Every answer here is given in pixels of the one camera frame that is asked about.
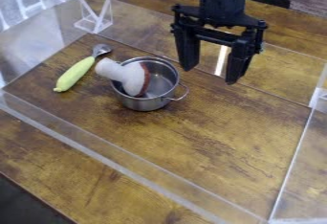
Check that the clear acrylic triangular bracket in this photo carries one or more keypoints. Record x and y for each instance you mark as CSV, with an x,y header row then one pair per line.
x,y
94,23

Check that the white plush mushroom red cap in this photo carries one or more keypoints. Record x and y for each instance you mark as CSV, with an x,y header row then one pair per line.
x,y
132,75

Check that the small silver metal pot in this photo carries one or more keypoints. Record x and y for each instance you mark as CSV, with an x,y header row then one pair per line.
x,y
164,89

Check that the clear acrylic enclosure wall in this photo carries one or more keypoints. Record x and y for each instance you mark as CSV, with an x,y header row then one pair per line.
x,y
234,155

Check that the yellow-green handled metal spoon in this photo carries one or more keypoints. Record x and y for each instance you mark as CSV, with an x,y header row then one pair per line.
x,y
79,69

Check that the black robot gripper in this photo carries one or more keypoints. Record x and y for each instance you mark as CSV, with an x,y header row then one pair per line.
x,y
218,21

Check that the black bar on table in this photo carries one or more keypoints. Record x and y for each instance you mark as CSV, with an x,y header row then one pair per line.
x,y
278,3

